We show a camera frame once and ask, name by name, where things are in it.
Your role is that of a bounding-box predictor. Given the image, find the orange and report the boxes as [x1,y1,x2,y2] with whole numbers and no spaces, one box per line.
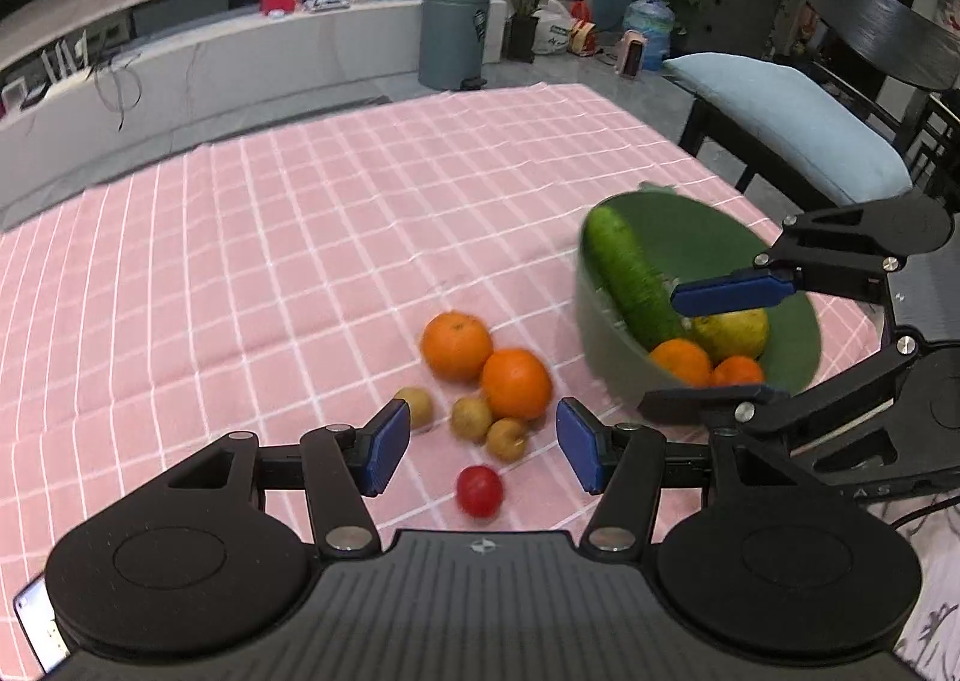
[420,310,493,383]
[711,355,765,387]
[649,338,713,388]
[480,348,553,421]

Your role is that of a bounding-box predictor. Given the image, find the green yellow pear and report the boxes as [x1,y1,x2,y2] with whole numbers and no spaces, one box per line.
[690,309,770,362]

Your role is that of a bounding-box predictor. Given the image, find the brown longan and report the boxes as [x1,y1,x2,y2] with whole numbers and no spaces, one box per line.
[449,397,494,444]
[485,418,529,463]
[395,387,434,431]

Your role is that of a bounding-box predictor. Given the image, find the green cucumber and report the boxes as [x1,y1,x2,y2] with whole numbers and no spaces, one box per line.
[583,205,683,351]

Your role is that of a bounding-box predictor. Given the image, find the red cherry tomato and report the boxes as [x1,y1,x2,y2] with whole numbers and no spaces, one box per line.
[455,465,505,520]

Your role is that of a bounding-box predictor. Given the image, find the green colander bowl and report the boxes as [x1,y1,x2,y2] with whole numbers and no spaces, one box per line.
[574,187,822,415]

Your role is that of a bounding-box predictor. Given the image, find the light blue seat cushion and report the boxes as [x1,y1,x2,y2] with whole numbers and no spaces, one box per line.
[662,52,913,211]

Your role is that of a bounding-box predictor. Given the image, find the pink checkered tablecloth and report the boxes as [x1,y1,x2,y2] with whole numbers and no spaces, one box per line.
[0,81,884,678]

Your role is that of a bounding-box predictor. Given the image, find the black wooden chair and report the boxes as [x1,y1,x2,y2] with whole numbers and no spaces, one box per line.
[677,0,960,210]

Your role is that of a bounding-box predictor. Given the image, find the blue water jug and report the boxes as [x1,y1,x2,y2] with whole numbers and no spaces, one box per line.
[625,0,675,71]

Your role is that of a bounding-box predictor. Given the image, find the white plastic shopping bag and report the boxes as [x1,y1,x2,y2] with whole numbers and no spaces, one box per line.
[532,0,578,55]

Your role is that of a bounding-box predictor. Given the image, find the smartphone with photo screen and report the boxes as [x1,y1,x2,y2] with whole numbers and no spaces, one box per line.
[13,575,70,674]

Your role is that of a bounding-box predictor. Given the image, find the grey pedal trash bin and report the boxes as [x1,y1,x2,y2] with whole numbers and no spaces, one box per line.
[418,0,490,91]

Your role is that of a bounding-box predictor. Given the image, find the white marble tv console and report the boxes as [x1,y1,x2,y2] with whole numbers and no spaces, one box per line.
[0,0,513,210]

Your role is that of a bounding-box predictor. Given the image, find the white wifi router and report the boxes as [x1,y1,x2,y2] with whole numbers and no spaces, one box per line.
[41,31,89,85]

